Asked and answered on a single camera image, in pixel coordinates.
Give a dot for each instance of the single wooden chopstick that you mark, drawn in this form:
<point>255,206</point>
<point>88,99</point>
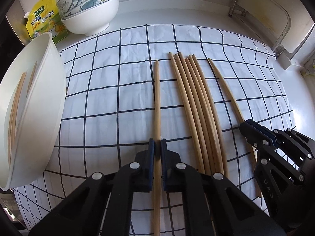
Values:
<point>16,118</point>
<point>32,76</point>
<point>157,103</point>
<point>22,91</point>
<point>226,88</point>

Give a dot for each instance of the white black checked cloth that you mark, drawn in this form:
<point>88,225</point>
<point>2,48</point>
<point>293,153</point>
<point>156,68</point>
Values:
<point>110,78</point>

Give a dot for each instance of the plain white bowl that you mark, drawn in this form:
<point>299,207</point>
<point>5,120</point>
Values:
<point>93,19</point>

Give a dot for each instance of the metal cutting board rack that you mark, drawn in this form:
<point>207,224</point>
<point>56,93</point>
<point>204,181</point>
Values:
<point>280,45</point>

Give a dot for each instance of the white cutting board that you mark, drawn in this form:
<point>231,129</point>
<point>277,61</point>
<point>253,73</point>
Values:
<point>265,12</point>

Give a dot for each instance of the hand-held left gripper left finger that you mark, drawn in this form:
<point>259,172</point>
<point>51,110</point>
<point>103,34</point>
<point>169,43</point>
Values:
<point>151,162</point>

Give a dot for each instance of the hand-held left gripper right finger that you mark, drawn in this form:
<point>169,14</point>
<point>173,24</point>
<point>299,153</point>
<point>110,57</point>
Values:
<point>165,167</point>

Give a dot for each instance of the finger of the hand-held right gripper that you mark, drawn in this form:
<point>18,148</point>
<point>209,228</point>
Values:
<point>270,177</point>
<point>295,142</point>

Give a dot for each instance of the yellow seasoning pouch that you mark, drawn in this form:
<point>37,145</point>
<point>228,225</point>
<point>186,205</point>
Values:
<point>41,17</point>

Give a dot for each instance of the white round basin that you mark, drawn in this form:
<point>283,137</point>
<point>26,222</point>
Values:
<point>44,91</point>

